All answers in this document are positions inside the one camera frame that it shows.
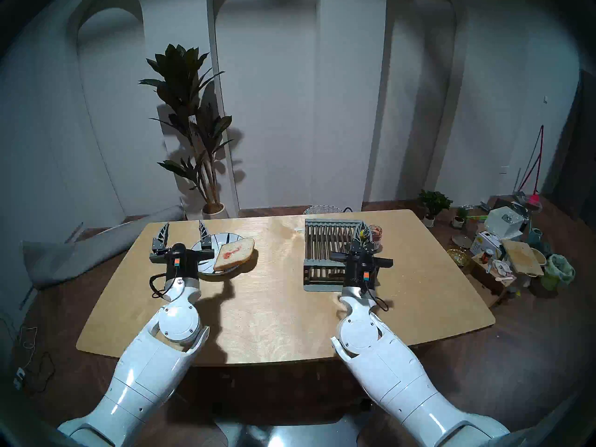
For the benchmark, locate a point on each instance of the dark grey door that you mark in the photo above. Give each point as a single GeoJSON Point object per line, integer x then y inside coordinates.
{"type": "Point", "coordinates": [579, 148]}

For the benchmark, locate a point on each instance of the low wooden stool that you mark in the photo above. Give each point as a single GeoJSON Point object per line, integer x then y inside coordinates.
{"type": "Point", "coordinates": [486, 278]}

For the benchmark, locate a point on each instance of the small red lidded jar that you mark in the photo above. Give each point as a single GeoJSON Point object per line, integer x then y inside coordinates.
{"type": "Point", "coordinates": [487, 256]}

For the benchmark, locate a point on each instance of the teal ceramic jug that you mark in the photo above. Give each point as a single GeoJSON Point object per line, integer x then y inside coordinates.
{"type": "Point", "coordinates": [535, 236]}

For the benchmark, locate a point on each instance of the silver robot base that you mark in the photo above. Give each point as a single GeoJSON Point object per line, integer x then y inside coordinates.
{"type": "Point", "coordinates": [288, 436]}

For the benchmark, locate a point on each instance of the woven wicker basket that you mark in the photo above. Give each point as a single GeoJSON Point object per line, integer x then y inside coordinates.
{"type": "Point", "coordinates": [323, 210]}

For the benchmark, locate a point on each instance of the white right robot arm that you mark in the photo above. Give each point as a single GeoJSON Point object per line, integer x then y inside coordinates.
{"type": "Point", "coordinates": [396, 371]}

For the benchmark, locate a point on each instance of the blue striped ceramic plate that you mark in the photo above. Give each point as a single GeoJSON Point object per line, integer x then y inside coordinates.
{"type": "Point", "coordinates": [223, 239]}

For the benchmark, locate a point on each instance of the beige round bowl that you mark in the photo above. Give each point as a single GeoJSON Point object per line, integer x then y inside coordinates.
{"type": "Point", "coordinates": [539, 256]}

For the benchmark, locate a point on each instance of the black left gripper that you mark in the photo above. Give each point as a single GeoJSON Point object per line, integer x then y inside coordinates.
{"type": "Point", "coordinates": [188, 276]}

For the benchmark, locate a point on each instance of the small bushy potted plant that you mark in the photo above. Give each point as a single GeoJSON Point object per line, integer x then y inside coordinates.
{"type": "Point", "coordinates": [435, 203]}

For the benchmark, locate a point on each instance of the white and yellow carton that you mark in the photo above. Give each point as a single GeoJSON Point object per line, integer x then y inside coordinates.
{"type": "Point", "coordinates": [484, 243]}

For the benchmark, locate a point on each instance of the white open box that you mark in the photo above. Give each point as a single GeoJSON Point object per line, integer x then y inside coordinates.
{"type": "Point", "coordinates": [503, 222]}

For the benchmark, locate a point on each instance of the wooden cutting board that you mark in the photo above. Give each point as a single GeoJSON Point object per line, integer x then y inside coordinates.
{"type": "Point", "coordinates": [522, 257]}

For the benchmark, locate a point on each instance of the open glass jam jar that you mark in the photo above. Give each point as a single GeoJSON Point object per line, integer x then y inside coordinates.
{"type": "Point", "coordinates": [378, 232]}

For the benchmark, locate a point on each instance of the grey ceramic plate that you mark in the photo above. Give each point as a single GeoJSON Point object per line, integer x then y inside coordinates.
{"type": "Point", "coordinates": [462, 240]}

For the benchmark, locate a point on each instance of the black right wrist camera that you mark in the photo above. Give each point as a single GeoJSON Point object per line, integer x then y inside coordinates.
{"type": "Point", "coordinates": [361, 271]}

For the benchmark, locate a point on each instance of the golden patterned plate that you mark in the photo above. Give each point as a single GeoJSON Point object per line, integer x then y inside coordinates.
{"type": "Point", "coordinates": [457, 256]}

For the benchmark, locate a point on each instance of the tiny potted plant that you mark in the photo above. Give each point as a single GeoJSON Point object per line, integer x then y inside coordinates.
{"type": "Point", "coordinates": [460, 215]}

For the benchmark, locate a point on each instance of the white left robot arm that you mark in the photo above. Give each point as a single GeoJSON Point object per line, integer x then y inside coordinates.
{"type": "Point", "coordinates": [149, 371]}

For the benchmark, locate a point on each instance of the slice of white bread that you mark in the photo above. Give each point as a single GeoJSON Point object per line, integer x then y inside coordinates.
{"type": "Point", "coordinates": [235, 254]}

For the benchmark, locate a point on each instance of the grey metal dish rack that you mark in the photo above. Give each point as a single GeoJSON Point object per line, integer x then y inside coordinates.
{"type": "Point", "coordinates": [321, 236]}

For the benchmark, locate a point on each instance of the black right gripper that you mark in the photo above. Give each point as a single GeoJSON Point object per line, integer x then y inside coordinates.
{"type": "Point", "coordinates": [382, 263]}

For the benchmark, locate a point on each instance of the white power strip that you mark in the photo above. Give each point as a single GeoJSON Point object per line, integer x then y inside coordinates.
{"type": "Point", "coordinates": [18, 378]}

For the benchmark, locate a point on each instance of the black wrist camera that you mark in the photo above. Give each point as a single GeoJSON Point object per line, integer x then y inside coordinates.
{"type": "Point", "coordinates": [361, 271]}
{"type": "Point", "coordinates": [177, 255]}

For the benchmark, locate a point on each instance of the pink dustpan brush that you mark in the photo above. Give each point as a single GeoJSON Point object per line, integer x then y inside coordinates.
{"type": "Point", "coordinates": [533, 200]}

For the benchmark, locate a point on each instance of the tall potted leafy plant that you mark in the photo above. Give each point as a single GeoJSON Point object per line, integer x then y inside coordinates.
{"type": "Point", "coordinates": [179, 87]}

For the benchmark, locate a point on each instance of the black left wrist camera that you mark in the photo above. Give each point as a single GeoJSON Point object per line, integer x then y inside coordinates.
{"type": "Point", "coordinates": [177, 255]}

